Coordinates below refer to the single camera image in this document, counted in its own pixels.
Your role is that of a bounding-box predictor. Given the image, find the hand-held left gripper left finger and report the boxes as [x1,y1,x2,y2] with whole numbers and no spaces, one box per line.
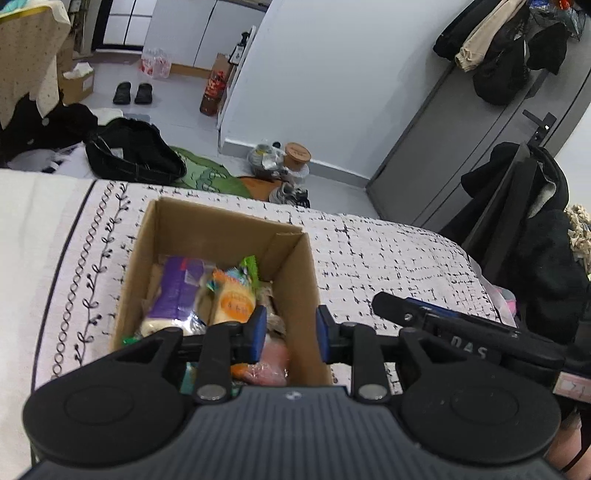
[108,305,269,403]

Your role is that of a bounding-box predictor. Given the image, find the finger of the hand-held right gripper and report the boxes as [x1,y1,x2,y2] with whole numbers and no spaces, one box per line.
[372,291,462,333]

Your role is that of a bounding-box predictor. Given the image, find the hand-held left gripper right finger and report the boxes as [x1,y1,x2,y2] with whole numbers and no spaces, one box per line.
[316,305,469,402]

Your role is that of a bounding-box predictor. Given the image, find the small orange snack packet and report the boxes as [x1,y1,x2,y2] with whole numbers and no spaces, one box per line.
[231,335,291,387]

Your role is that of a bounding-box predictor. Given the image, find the yellow and orange bread packet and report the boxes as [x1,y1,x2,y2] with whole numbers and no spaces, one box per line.
[209,269,258,328]

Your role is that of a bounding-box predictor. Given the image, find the purple bread packet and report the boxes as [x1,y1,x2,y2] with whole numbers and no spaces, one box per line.
[141,256,215,337]

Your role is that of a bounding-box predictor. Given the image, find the person's right forearm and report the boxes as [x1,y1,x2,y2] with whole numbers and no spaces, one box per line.
[547,406,583,474]

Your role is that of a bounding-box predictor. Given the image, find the pink soft item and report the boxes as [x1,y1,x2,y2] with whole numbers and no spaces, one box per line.
[482,272,518,326]

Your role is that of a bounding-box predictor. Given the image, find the black coat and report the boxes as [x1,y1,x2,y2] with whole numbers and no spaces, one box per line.
[438,142,591,344]

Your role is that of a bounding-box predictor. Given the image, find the beige knitted cloth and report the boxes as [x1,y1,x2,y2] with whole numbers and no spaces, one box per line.
[566,205,591,273]

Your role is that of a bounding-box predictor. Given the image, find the grey sneakers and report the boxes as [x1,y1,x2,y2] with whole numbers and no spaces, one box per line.
[270,182,310,208]

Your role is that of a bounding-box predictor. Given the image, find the orange mat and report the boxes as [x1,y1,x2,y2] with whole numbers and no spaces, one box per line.
[240,175,282,201]

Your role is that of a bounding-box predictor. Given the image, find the green cloth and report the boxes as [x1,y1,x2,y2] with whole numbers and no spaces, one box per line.
[168,145,252,197]

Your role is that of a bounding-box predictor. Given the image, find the clear plastic bag with jars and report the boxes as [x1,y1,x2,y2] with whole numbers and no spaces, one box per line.
[247,143,284,176]

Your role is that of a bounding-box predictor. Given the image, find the grey door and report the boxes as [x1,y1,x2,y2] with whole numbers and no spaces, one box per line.
[367,46,591,232]

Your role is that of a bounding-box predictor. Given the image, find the brown bucket with wooden lid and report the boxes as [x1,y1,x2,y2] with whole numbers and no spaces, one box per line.
[283,142,312,169]

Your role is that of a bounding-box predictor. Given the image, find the black bag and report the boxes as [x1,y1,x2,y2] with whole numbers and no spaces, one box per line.
[85,117,188,185]

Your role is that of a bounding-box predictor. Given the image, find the white bed sheet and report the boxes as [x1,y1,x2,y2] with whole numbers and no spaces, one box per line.
[0,170,93,480]

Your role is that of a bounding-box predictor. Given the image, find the black hanging jacket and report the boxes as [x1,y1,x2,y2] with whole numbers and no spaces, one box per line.
[473,0,539,106]

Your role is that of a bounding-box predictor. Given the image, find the beige hanging garment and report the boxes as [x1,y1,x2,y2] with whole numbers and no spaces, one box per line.
[455,0,509,72]

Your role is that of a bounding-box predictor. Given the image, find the white spray bottle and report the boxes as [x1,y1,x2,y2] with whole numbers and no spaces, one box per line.
[228,31,252,65]

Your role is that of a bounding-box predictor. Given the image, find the black clothes pile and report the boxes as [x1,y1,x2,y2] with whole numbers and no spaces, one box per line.
[0,95,100,167]

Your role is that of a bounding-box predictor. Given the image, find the cardboard box with tissue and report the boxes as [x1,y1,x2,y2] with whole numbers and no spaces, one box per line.
[58,62,96,106]

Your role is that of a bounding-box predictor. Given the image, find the white cabinet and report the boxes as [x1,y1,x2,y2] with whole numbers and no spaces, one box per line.
[143,0,273,72]

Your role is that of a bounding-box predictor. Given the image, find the black framed sliding door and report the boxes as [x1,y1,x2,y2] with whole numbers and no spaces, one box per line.
[90,0,155,51]

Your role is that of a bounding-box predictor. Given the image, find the side table with cloth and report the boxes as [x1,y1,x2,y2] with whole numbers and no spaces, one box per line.
[0,0,72,130]

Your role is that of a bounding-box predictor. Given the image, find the black door handle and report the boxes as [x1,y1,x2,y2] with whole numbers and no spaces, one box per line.
[523,109,557,139]

